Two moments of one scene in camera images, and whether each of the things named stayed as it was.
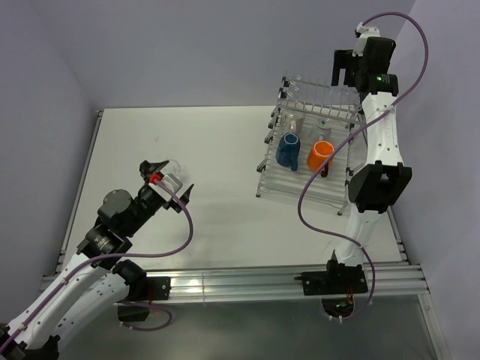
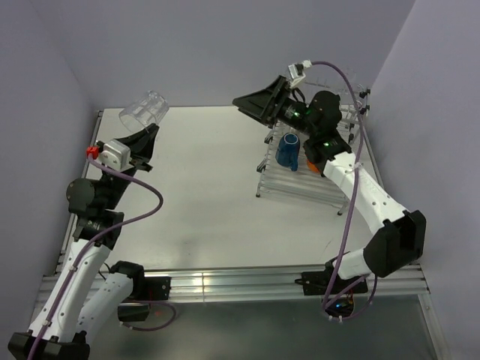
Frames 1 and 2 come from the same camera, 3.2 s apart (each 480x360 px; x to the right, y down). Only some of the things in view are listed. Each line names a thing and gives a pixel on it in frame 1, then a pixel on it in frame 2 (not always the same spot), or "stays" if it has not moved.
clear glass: [172, 167] → [148, 109]
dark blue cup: [286, 153] stays
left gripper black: [148, 168] → [141, 147]
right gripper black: [343, 58] → [265, 105]
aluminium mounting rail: [227, 283] stays
